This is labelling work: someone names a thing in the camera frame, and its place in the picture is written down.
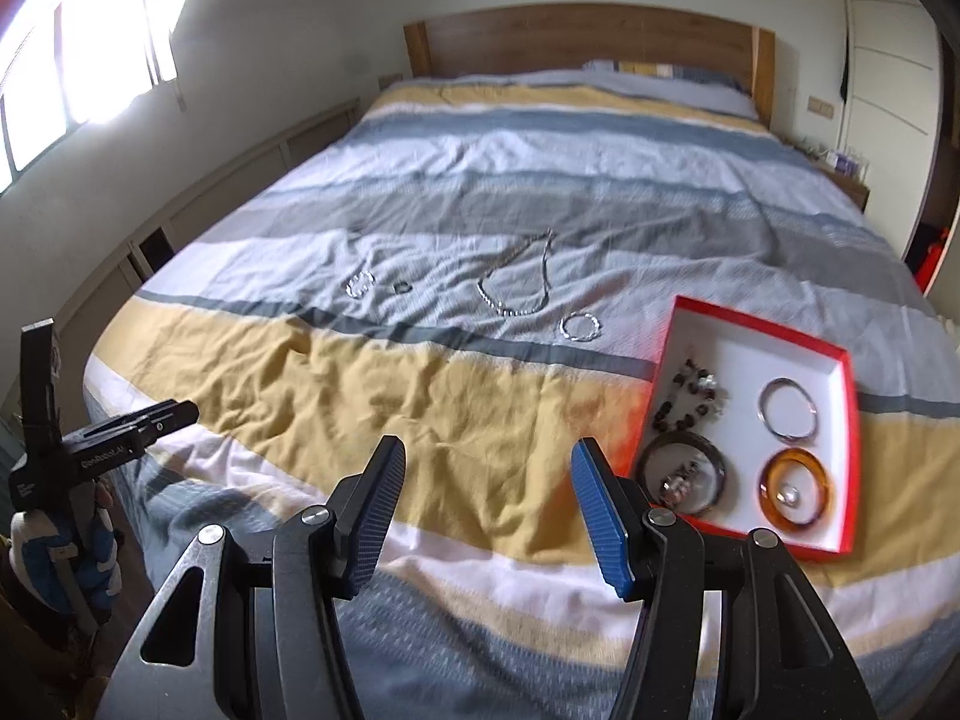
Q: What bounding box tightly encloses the silver wristwatch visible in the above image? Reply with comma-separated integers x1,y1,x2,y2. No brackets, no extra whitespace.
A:
655,464,703,508

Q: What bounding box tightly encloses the red cardboard box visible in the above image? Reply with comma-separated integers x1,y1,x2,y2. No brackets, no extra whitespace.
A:
634,295,858,563

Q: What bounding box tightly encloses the wooden headboard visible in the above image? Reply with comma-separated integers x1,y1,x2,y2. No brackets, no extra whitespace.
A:
403,2,776,125

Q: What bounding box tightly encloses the low beige wall cabinet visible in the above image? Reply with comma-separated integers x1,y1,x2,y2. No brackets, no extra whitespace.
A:
0,97,362,398

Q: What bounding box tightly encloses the person's left hand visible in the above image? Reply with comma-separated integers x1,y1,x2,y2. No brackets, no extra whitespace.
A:
9,481,125,620

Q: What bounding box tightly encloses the thin gold bangle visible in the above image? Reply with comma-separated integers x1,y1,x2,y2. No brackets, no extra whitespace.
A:
755,376,819,440

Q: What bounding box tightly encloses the wooden nightstand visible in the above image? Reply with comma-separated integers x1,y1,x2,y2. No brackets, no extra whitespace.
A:
778,136,872,212

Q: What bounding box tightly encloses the red object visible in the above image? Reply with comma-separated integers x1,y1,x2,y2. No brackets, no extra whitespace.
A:
914,223,955,291

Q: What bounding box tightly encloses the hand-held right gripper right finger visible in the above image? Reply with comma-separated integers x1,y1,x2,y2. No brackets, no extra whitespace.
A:
570,436,878,720

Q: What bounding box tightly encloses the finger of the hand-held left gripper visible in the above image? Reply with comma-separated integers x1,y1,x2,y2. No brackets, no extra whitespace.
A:
20,320,62,467
61,400,200,470

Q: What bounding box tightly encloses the silver chain necklace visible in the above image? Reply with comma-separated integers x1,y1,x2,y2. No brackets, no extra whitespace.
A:
477,229,558,319

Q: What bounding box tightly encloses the grey pillow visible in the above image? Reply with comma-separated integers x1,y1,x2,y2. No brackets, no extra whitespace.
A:
580,58,761,122

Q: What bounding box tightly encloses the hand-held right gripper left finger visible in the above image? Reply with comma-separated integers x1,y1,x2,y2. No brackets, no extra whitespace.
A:
97,435,410,720

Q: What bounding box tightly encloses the dark metal-rimmed bangle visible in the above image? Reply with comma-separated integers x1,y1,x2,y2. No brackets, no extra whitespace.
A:
635,430,731,519

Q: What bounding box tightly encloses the white wardrobe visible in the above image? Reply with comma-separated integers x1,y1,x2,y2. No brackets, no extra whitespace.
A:
835,0,960,293

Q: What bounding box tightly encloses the amber translucent bangle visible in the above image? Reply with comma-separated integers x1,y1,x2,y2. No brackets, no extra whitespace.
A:
755,447,833,527

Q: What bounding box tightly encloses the dark beaded bracelet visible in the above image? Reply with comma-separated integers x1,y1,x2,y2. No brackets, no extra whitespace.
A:
652,360,733,433

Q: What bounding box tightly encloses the silver link bracelet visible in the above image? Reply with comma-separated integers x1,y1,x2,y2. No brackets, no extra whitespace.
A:
559,310,603,344

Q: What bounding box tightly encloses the window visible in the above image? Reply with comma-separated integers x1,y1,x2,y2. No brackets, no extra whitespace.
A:
0,0,205,194

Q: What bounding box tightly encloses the wooden bed with striped duvet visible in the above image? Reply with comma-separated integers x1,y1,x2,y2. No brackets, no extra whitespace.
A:
81,67,960,720

